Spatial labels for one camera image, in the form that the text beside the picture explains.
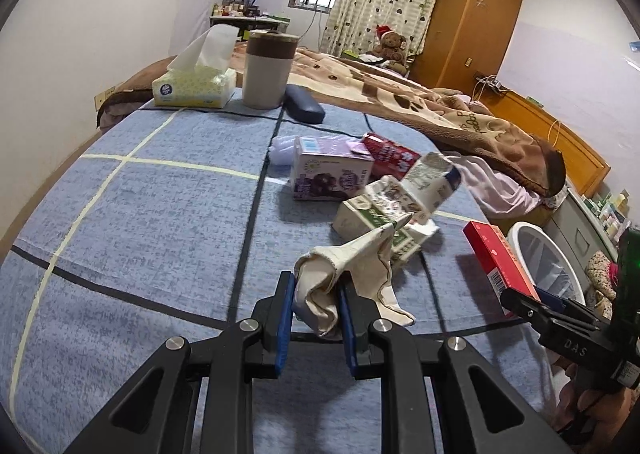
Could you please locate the red box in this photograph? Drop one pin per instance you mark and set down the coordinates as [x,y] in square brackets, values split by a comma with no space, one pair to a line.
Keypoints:
[497,260]

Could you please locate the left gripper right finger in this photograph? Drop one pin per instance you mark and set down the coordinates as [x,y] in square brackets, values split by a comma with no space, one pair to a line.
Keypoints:
[437,396]

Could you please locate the beige brown travel mug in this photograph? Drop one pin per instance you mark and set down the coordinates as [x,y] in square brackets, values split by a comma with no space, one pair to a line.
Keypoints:
[268,61]

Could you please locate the white blue packet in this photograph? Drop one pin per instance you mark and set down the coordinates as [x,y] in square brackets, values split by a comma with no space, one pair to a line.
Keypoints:
[430,181]

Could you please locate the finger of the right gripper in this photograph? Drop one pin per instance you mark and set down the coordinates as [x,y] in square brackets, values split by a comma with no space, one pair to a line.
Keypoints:
[528,308]

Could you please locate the brown patterned blanket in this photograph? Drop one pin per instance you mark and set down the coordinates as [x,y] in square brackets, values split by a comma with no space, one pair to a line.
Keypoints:
[446,120]

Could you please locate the orange wooden wardrobe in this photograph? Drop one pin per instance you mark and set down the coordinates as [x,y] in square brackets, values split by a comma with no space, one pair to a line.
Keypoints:
[466,40]

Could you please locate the cluttered side desk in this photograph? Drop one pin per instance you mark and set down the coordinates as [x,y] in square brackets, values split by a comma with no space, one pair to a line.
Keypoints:
[246,16]

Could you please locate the right hand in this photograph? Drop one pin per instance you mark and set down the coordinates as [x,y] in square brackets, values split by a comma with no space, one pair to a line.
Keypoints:
[609,411]

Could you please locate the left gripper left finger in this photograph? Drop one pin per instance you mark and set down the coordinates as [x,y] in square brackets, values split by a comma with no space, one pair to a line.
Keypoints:
[154,411]

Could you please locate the white trash bin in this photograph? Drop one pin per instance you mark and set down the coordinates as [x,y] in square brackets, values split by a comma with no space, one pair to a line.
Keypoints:
[544,262]

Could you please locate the green white crushed carton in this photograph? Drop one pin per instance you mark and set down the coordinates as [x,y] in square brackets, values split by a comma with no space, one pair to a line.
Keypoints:
[386,201]

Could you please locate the teddy bear red hat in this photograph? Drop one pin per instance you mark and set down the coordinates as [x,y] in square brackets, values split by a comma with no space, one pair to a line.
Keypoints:
[391,47]

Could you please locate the yellow tissue box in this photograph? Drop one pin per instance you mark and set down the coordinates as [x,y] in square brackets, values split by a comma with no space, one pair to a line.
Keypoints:
[201,75]

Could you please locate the grey bedside drawer cabinet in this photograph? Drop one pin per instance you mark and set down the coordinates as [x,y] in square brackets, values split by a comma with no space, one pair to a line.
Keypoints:
[577,232]

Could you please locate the pale purple ridged cloth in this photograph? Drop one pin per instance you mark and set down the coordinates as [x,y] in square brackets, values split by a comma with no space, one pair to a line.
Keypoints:
[282,151]

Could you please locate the red milk can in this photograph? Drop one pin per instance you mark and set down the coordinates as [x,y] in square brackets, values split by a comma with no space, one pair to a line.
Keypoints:
[389,157]

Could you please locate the purple drink carton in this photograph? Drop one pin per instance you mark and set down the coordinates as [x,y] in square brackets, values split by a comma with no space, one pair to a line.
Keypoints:
[329,168]

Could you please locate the blue checked table cloth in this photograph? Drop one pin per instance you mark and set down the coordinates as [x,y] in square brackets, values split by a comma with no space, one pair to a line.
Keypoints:
[175,224]

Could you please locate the dark blue glasses case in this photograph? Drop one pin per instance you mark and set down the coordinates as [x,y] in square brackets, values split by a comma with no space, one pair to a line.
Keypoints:
[300,105]

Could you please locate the pink bed sheet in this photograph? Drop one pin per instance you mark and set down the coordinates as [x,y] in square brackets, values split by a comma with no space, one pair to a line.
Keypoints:
[498,195]

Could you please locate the beige cloth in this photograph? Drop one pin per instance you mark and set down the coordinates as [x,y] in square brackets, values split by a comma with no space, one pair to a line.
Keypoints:
[366,261]

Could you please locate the orange wooden headboard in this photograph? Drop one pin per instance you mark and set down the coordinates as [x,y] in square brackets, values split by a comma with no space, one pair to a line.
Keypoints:
[585,167]

